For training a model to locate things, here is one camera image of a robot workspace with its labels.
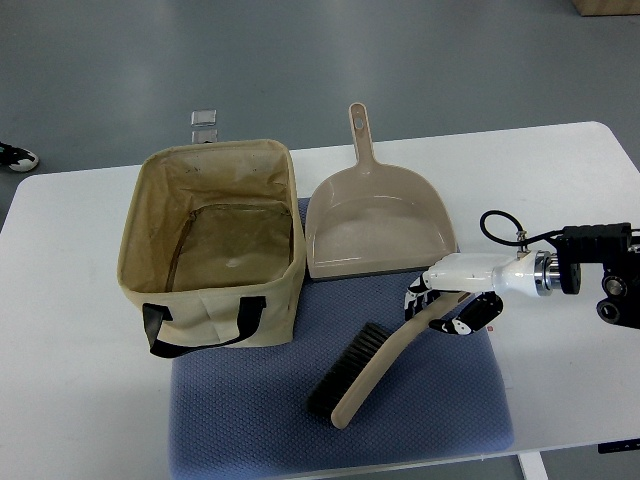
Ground beige hand broom black bristles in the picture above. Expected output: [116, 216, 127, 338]
[306, 292, 474, 429]

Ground white table leg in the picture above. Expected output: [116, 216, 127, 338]
[517, 452, 549, 480]

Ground cardboard box corner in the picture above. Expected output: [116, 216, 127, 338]
[571, 0, 640, 16]

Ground black white shoe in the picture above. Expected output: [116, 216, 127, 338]
[0, 142, 39, 173]

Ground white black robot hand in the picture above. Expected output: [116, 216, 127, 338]
[404, 253, 548, 335]

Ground cream fabric bag black handle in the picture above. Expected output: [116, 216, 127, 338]
[117, 140, 306, 358]

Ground blue mesh cushion mat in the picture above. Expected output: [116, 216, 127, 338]
[169, 271, 514, 479]

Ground black table control panel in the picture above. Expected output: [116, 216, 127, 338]
[597, 438, 640, 454]

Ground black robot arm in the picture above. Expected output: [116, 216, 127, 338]
[479, 210, 639, 330]

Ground beige plastic dustpan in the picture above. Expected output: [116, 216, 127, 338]
[305, 103, 458, 280]

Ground lower metal floor plate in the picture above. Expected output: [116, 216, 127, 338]
[192, 128, 218, 144]

